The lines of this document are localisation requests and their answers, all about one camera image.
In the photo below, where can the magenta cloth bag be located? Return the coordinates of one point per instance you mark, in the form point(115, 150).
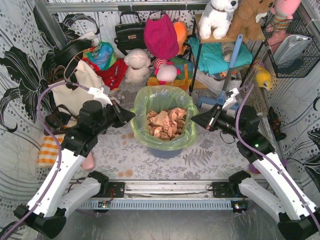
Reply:
point(160, 38)

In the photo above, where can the black leather handbag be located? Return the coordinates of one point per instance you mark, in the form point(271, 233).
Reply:
point(130, 36)

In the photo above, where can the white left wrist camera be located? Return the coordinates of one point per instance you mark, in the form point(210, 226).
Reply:
point(101, 95)

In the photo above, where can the colourful scarf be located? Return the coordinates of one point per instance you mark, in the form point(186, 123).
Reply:
point(100, 57)

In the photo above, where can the green trash bag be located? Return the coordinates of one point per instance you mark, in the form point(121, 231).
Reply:
point(158, 98)

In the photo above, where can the teal folded cloth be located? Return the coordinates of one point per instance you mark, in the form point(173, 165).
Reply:
point(211, 58)

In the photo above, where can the brown bear plush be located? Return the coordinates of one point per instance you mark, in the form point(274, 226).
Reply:
point(247, 16)

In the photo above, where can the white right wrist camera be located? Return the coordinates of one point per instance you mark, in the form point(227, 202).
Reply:
point(230, 98)

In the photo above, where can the white pink plush doll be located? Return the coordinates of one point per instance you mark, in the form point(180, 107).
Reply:
point(165, 71)

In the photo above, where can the crumpled brown paper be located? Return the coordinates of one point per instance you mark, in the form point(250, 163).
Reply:
point(167, 124)

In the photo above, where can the blue lint roller mop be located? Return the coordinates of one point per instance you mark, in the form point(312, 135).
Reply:
point(209, 102)

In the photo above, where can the purple orange sock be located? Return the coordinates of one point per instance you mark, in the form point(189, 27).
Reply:
point(254, 170)

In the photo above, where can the blue trash bin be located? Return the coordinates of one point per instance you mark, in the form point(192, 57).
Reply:
point(164, 154)

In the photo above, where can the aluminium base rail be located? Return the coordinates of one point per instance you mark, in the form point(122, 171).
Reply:
point(166, 195)

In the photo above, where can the white dog plush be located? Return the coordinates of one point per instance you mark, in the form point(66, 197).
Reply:
point(216, 18)

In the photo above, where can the black frame wooden shelf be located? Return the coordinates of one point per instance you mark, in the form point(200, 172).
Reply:
point(196, 42)

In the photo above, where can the cream canvas tote bag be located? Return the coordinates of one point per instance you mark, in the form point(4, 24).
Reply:
point(73, 99)

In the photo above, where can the red cloth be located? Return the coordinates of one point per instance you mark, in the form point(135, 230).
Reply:
point(113, 76)

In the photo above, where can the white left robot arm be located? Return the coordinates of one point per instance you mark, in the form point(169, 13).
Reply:
point(48, 210)

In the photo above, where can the beige chenille mop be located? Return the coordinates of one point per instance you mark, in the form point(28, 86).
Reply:
point(255, 99)

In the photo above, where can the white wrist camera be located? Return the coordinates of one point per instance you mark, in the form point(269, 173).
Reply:
point(230, 98)
point(101, 95)

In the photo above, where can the pink plush toy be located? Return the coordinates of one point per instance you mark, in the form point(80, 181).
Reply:
point(282, 14)

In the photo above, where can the black orange butterfly toy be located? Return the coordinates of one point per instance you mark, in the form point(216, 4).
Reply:
point(275, 125)

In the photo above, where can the silver foil pouch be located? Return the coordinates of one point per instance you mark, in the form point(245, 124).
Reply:
point(291, 48)

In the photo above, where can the orange plush toy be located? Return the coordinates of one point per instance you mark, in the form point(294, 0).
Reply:
point(181, 33)

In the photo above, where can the black hat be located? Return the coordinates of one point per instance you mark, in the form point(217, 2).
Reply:
point(63, 56)

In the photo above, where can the orange checked towel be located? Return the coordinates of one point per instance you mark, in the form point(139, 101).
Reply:
point(48, 152)

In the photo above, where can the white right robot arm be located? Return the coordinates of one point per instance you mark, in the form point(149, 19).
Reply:
point(297, 217)

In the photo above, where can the pink case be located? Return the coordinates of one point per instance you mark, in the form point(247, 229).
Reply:
point(89, 162)

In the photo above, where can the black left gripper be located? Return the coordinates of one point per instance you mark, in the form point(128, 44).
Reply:
point(115, 113)

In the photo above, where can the rainbow striped bag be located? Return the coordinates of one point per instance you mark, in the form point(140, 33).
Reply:
point(183, 80)

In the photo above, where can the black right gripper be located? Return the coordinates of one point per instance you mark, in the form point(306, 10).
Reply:
point(213, 120)

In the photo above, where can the white lamb plush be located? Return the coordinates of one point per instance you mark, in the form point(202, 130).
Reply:
point(138, 62)

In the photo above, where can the black wire basket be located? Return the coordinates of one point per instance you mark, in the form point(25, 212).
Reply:
point(304, 64)

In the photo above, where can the yellow duck plush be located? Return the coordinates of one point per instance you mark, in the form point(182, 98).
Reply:
point(262, 76)

